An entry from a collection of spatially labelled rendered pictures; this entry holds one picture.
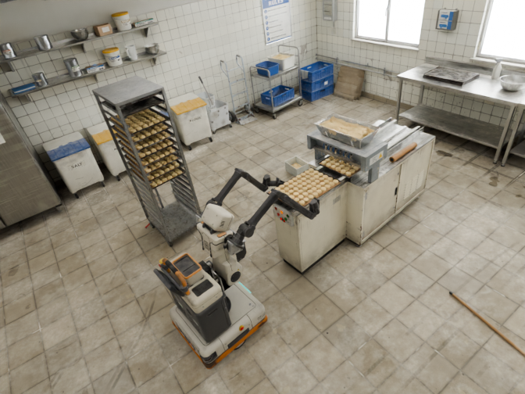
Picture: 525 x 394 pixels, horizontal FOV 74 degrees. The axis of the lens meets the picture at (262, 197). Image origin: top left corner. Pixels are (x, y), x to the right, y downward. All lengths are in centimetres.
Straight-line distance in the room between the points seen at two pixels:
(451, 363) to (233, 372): 173
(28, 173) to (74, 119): 124
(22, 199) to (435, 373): 507
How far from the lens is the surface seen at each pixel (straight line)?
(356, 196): 349
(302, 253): 343
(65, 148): 580
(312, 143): 362
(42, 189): 552
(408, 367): 325
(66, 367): 386
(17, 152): 530
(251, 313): 314
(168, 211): 465
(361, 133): 333
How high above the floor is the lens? 284
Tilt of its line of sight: 37 degrees down
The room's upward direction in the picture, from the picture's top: 9 degrees counter-clockwise
